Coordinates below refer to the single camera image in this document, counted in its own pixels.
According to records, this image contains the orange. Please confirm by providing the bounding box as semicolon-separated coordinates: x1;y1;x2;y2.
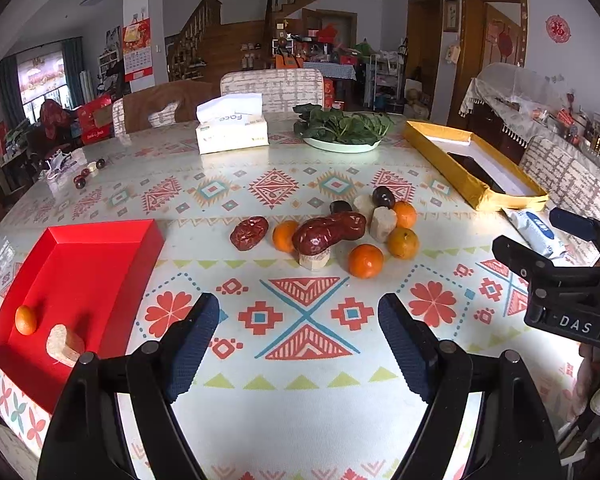
348;244;385;280
272;220;299;254
392;200;417;229
387;226;419;260
14;306;38;336

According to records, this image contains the large red jujube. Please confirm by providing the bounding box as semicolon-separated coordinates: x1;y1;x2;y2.
292;211;366;256

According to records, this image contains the beige cake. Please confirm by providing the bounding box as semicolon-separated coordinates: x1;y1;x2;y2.
45;324;85;367
299;248;330;272
370;207;398;243

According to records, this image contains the small dark fruits pile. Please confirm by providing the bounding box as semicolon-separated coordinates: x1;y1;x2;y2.
73;158;106;190

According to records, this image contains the white gloved right hand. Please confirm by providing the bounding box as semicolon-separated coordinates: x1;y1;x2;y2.
567;344;600;422

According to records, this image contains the white blue wipes pack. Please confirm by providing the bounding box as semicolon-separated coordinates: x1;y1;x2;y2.
504;209;567;260

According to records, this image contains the right brick pattern chair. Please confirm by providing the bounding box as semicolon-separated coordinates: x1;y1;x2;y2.
518;135;600;266

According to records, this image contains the beige cake in tray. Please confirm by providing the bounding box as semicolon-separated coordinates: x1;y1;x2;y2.
45;324;85;367

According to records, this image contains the yellow cardboard box lid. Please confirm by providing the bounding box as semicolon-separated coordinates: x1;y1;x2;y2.
403;120;548;212

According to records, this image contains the orange in tray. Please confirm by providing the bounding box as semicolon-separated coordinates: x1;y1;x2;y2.
14;306;38;336

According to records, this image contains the red tray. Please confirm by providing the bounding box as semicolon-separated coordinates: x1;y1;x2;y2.
0;220;163;412

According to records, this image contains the dark plum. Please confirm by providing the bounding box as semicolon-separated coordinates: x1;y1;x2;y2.
372;185;396;209

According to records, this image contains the small dark date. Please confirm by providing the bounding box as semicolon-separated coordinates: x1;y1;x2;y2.
329;200;352;214

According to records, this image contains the plate of green vegetables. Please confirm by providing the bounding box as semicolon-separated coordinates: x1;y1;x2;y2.
294;104;394;154

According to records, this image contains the red jujube left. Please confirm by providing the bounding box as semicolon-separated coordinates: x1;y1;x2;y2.
230;216;268;252

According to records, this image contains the white brick pattern chair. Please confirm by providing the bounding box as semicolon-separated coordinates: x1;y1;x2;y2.
220;68;325;113

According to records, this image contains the white tissue box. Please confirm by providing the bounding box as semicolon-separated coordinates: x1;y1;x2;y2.
196;93;268;155

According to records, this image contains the brown wooden chair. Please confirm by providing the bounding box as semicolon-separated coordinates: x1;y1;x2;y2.
111;80;219;136

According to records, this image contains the red paper wall decoration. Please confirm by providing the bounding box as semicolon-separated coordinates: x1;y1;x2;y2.
545;14;571;44

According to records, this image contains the red wall calendar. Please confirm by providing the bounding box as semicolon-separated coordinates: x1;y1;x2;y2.
122;18;154;82

